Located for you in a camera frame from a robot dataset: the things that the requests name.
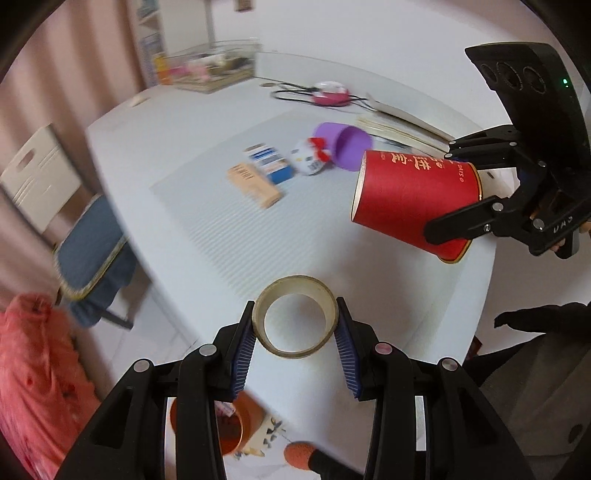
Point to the blue white medicine box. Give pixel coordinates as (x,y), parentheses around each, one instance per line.
(224,409)

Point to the clear acrylic organizer box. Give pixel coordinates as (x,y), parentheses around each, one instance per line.
(211,67)

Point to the pink floral bedding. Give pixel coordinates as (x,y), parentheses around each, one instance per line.
(46,397)

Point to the person's right hand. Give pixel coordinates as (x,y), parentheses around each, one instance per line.
(565,234)

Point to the orange round trash bin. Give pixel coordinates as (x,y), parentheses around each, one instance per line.
(235,431)

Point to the grey woven table mat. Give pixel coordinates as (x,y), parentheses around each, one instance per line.
(237,248)

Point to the red paper cup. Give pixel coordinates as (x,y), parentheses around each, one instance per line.
(398,194)

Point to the hello kitty plush toy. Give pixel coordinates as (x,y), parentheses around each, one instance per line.
(310,156)

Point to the wall power socket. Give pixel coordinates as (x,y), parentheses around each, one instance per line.
(243,5)

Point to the purple plastic cup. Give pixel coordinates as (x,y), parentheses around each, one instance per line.
(346,143)

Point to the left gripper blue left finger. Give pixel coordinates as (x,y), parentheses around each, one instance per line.
(240,349)

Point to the small beige eraser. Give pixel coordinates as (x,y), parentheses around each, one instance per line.
(136,100)

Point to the white wooden chair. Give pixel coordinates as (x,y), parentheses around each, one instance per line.
(40,179)

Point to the stack of open books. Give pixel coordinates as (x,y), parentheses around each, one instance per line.
(395,125)

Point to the yellow foam puzzle mat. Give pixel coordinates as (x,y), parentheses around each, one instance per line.
(264,437)

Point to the orange slipper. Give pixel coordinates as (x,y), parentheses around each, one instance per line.
(298,455)

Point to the white wall shelf unit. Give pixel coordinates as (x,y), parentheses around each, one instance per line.
(163,29)

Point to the pink white small appliance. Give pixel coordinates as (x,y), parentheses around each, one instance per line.
(330,94)

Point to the small blue white carton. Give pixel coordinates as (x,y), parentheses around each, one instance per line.
(269,162)

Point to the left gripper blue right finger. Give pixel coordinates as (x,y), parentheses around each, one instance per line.
(350,347)

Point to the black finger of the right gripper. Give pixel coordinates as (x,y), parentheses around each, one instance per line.
(466,223)

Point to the beige tape roll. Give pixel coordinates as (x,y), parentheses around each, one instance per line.
(295,316)

